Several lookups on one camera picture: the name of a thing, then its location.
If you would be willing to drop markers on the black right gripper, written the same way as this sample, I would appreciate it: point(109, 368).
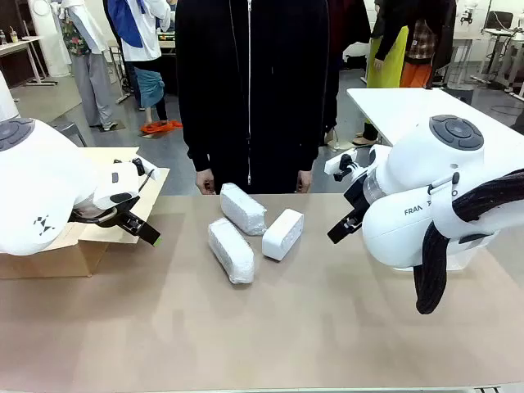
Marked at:
point(357, 196)

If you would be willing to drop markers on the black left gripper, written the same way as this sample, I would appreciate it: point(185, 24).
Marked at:
point(106, 219)

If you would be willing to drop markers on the unwrapped white digital clock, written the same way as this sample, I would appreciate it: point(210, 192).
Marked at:
point(282, 235)

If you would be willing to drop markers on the bubble-wrapped white clock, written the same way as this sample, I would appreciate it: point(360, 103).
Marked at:
point(243, 209)
point(231, 254)

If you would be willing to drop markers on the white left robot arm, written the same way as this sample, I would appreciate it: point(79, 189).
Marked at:
point(45, 184)

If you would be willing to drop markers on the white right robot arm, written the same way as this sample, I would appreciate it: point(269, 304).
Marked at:
point(417, 196)

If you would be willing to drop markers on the person's left hand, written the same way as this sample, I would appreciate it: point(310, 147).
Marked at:
point(305, 181)

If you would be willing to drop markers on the person's right hand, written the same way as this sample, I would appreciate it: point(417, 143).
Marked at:
point(206, 182)

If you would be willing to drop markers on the open cardboard box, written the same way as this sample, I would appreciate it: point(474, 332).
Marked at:
point(123, 163)

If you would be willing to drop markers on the orange cloth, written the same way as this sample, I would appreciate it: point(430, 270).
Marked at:
point(161, 126)

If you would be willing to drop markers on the grey metal stool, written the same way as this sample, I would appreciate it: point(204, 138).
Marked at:
point(67, 129)

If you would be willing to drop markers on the person in black hoodie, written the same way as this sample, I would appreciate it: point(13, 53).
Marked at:
point(254, 90)

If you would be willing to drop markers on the person with yellow apron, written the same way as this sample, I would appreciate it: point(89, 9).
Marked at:
point(387, 61)

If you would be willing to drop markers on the mannequin with floral shirt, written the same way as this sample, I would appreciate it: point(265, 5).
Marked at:
point(88, 61)

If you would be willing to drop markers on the person in blue white jacket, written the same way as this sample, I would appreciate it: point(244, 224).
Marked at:
point(141, 37)

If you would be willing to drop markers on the person with orange trousers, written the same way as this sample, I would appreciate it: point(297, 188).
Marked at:
point(421, 49)

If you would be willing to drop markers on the white desk with bottles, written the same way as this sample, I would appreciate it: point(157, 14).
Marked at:
point(24, 43)

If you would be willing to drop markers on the white height-adjustable desk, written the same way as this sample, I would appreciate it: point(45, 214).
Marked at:
point(501, 37)

